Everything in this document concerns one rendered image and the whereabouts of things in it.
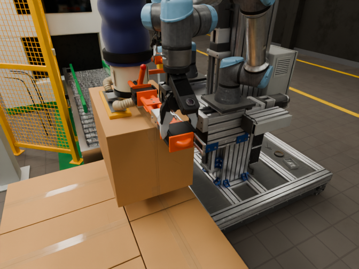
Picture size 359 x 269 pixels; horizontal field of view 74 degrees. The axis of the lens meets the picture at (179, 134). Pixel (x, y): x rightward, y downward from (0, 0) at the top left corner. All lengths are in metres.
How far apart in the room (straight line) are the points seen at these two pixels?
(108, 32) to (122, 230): 0.93
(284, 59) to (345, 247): 1.39
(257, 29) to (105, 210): 1.15
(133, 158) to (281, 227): 1.41
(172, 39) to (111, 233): 0.99
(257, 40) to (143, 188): 0.84
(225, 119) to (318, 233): 1.24
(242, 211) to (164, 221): 0.70
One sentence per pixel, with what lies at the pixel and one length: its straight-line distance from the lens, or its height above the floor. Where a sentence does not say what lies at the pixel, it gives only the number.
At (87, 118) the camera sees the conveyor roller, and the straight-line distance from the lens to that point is 2.42.
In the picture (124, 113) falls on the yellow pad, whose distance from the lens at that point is 1.11.
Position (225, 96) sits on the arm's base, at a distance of 1.32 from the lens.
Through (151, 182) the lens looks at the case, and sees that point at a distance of 1.19.
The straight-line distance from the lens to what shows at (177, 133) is 0.67.
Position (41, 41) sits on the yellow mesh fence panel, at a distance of 2.31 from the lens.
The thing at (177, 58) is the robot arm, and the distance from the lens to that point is 0.61.
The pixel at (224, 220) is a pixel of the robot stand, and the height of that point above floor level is 0.23.
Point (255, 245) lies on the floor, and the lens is 1.97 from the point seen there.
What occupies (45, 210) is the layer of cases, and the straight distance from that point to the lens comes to 1.54.
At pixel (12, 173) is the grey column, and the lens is 2.71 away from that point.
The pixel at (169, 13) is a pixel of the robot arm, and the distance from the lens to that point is 0.60.
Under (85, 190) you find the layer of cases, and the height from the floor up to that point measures 0.54.
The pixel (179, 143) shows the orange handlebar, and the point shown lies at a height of 1.21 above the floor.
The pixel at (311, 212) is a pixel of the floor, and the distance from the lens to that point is 2.33.
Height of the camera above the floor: 1.57
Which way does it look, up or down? 31 degrees down
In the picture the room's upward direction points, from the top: straight up
